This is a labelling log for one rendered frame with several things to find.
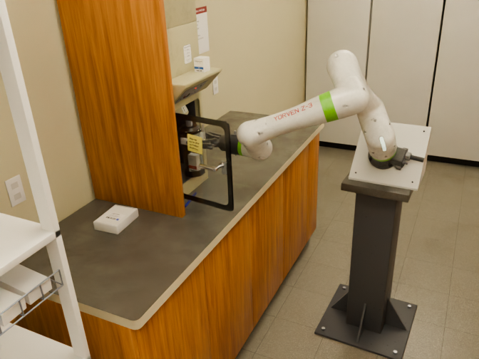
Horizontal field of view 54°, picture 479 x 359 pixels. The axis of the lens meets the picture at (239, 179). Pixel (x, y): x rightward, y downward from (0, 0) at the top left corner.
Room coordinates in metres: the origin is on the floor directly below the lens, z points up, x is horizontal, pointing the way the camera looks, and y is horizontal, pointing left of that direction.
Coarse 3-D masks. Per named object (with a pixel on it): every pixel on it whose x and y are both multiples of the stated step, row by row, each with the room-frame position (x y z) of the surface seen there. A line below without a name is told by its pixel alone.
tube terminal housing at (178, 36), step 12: (192, 24) 2.16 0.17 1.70; (168, 36) 1.99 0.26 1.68; (180, 36) 2.07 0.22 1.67; (192, 36) 2.15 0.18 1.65; (180, 48) 2.06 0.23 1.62; (192, 48) 2.15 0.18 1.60; (180, 60) 2.05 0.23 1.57; (192, 60) 2.14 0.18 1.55; (180, 72) 2.04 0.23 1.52; (192, 96) 2.12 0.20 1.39
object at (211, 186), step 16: (192, 128) 1.83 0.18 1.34; (208, 128) 1.79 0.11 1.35; (224, 128) 1.74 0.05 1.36; (208, 144) 1.79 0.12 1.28; (224, 144) 1.75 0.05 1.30; (192, 160) 1.84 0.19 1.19; (208, 160) 1.79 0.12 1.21; (224, 160) 1.75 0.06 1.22; (192, 176) 1.85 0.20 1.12; (208, 176) 1.80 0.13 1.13; (224, 176) 1.75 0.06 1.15; (192, 192) 1.85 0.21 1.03; (208, 192) 1.80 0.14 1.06; (224, 192) 1.76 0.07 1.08; (224, 208) 1.76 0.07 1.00
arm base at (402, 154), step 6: (396, 150) 2.06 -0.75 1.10; (402, 150) 2.06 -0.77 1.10; (396, 156) 2.04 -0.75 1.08; (402, 156) 2.03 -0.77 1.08; (408, 156) 2.03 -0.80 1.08; (414, 156) 2.03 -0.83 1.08; (372, 162) 2.10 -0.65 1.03; (378, 162) 2.06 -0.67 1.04; (384, 162) 2.05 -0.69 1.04; (390, 162) 2.07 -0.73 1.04; (396, 162) 2.04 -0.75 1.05; (402, 162) 2.02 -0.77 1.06; (378, 168) 2.08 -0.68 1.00; (384, 168) 2.07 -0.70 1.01; (396, 168) 2.04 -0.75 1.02
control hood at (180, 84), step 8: (192, 72) 2.08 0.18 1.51; (208, 72) 2.07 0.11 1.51; (216, 72) 2.09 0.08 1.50; (176, 80) 1.94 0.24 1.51; (184, 80) 1.93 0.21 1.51; (192, 80) 1.93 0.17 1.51; (200, 80) 1.97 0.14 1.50; (208, 80) 2.09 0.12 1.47; (176, 88) 1.87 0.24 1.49; (184, 88) 1.86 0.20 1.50; (200, 88) 2.09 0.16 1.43; (176, 96) 1.88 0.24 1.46
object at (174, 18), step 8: (168, 0) 2.01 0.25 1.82; (176, 0) 2.06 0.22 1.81; (184, 0) 2.11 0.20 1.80; (192, 0) 2.17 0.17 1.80; (168, 8) 2.00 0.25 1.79; (176, 8) 2.05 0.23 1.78; (184, 8) 2.11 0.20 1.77; (192, 8) 2.17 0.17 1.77; (168, 16) 2.00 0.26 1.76; (176, 16) 2.05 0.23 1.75; (184, 16) 2.10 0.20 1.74; (192, 16) 2.16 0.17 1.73; (168, 24) 1.99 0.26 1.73; (176, 24) 2.04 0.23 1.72
